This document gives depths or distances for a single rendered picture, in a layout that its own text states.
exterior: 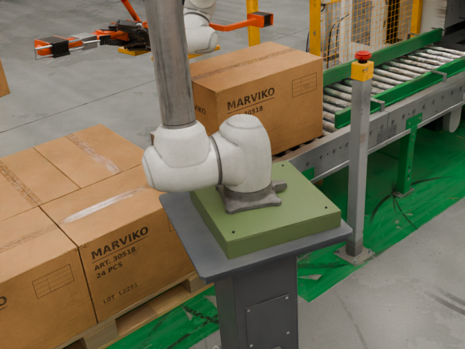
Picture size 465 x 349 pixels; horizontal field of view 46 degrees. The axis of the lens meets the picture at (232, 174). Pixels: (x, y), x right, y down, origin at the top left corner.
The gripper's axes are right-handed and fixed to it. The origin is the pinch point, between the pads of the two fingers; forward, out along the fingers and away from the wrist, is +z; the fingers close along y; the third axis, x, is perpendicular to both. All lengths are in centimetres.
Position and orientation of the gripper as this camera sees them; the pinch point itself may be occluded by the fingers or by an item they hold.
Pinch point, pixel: (111, 34)
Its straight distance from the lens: 218.8
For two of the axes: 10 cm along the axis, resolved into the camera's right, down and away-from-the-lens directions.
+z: -9.6, -1.2, 2.5
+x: 2.3, -8.6, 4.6
